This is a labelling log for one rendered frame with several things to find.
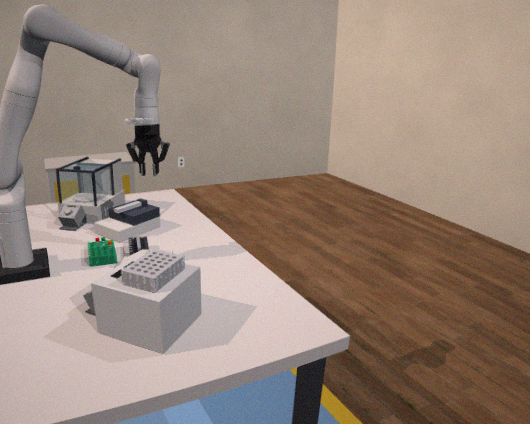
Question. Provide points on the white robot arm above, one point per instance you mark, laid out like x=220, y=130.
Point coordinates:
x=19, y=101

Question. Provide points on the analytical balance with glass draft shield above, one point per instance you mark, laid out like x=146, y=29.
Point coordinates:
x=92, y=201

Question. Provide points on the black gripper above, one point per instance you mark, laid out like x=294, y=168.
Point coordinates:
x=148, y=144

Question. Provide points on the green tube rack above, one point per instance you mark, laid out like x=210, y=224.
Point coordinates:
x=98, y=259

